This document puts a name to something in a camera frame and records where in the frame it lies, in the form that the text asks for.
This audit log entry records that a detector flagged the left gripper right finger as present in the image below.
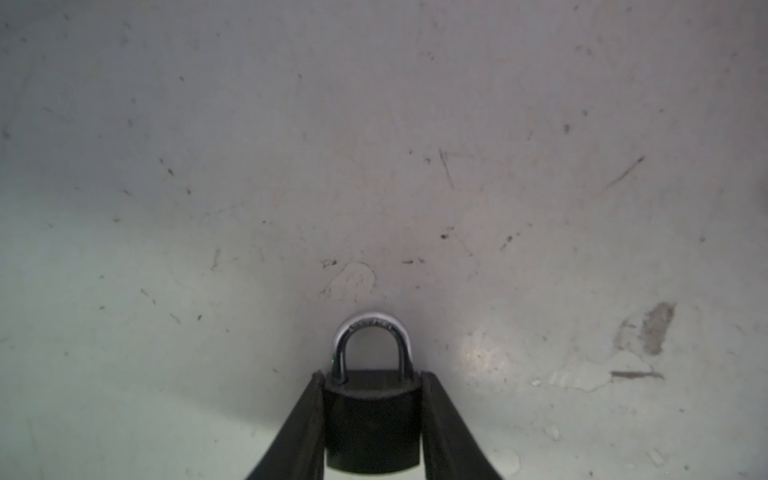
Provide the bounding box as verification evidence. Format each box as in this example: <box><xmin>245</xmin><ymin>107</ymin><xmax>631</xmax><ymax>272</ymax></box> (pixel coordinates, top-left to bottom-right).
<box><xmin>421</xmin><ymin>372</ymin><xmax>502</xmax><ymax>480</ymax></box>

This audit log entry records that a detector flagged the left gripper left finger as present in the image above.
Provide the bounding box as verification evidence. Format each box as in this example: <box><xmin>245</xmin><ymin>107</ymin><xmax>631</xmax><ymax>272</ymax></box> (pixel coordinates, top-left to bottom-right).
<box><xmin>246</xmin><ymin>372</ymin><xmax>325</xmax><ymax>480</ymax></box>

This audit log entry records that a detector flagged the black padlock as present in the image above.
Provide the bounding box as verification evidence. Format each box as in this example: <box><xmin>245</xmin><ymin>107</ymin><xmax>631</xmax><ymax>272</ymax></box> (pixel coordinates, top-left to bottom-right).
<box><xmin>323</xmin><ymin>312</ymin><xmax>422</xmax><ymax>475</ymax></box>

